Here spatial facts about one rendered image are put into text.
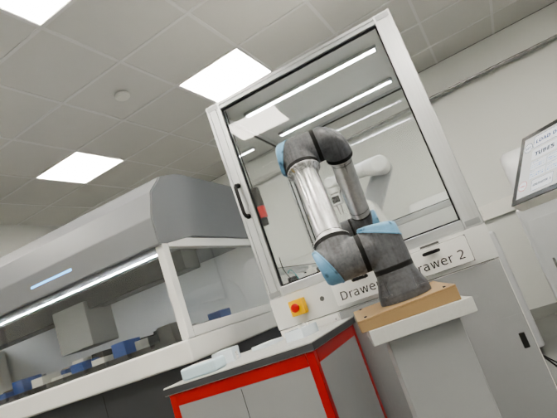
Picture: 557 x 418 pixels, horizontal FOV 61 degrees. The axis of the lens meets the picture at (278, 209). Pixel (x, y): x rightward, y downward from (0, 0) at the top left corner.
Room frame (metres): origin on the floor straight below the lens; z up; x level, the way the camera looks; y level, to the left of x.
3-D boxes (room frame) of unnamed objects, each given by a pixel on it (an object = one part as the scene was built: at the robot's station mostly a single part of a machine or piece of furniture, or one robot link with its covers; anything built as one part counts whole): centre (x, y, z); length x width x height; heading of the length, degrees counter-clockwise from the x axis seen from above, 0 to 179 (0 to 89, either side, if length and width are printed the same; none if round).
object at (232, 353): (2.02, 0.41, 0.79); 0.13 x 0.09 x 0.05; 176
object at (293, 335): (1.94, 0.08, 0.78); 0.12 x 0.08 x 0.04; 149
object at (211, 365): (1.83, 0.46, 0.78); 0.15 x 0.10 x 0.04; 73
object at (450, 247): (2.01, -0.55, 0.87); 0.29 x 0.02 x 0.11; 70
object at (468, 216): (2.56, -0.45, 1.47); 1.02 x 0.95 x 1.04; 70
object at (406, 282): (1.40, -0.26, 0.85); 0.15 x 0.15 x 0.10
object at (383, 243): (1.40, -0.25, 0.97); 0.13 x 0.12 x 0.14; 84
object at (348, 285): (2.10, -0.24, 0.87); 0.29 x 0.02 x 0.11; 70
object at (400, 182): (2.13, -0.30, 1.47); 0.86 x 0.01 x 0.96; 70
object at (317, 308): (2.56, -0.45, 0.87); 1.02 x 0.95 x 0.14; 70
